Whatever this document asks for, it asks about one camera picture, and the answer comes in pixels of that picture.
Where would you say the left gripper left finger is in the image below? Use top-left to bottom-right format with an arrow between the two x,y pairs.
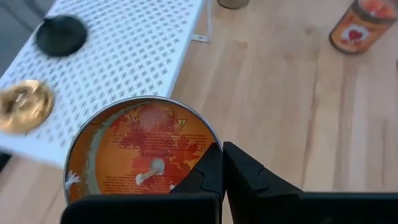
60,142 -> 225,224

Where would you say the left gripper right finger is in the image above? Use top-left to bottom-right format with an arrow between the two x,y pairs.
223,141 -> 398,224

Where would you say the tall gold candlestick holder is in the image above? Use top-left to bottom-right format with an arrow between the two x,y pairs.
0,79 -> 55,135

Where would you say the black round candlestick base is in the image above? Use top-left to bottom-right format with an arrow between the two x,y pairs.
34,14 -> 89,58

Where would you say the orange glass candle jar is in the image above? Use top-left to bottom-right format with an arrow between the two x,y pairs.
328,0 -> 398,56

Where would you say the white perforated shelf riser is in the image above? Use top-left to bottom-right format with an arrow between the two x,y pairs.
0,0 -> 213,170

